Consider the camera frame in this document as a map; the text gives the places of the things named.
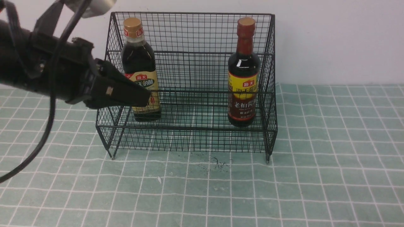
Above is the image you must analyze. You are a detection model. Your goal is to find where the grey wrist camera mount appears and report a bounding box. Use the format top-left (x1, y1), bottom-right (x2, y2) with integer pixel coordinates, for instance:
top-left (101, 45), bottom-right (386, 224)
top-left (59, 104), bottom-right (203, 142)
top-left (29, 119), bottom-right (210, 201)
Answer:
top-left (64, 0), bottom-right (117, 18)

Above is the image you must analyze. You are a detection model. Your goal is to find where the vinegar bottle gold cap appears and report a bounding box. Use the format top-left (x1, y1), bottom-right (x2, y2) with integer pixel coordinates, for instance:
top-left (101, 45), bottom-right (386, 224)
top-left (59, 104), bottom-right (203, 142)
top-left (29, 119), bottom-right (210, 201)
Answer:
top-left (121, 17), bottom-right (162, 122)

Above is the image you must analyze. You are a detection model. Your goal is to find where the soy sauce bottle red neck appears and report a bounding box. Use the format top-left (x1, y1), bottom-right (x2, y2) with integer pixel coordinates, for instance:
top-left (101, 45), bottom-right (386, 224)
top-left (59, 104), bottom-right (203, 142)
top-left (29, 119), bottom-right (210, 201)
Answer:
top-left (227, 17), bottom-right (261, 127)

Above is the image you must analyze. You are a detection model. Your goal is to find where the black wire mesh rack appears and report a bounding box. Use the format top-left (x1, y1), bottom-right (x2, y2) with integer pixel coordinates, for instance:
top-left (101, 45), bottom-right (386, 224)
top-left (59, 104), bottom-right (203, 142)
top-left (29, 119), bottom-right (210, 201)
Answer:
top-left (96, 11), bottom-right (278, 161)

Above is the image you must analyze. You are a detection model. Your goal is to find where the green checked tablecloth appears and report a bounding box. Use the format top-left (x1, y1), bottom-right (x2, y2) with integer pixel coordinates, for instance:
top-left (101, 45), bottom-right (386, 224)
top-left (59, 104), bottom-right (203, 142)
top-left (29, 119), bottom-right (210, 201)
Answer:
top-left (1, 84), bottom-right (403, 227)

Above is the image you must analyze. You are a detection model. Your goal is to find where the black cable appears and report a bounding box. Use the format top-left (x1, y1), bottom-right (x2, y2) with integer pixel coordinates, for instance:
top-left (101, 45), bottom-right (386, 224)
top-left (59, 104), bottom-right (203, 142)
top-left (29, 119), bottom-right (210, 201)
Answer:
top-left (0, 0), bottom-right (92, 183)

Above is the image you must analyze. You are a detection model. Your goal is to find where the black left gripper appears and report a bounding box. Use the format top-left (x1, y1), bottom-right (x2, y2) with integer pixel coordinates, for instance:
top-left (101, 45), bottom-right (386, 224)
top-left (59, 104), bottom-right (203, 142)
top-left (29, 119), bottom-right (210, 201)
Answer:
top-left (30, 37), bottom-right (151, 109)

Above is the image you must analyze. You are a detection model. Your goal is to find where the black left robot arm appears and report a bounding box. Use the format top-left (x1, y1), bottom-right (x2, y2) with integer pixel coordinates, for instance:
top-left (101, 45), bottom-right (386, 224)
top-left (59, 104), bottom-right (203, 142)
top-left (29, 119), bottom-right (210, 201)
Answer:
top-left (1, 20), bottom-right (151, 109)

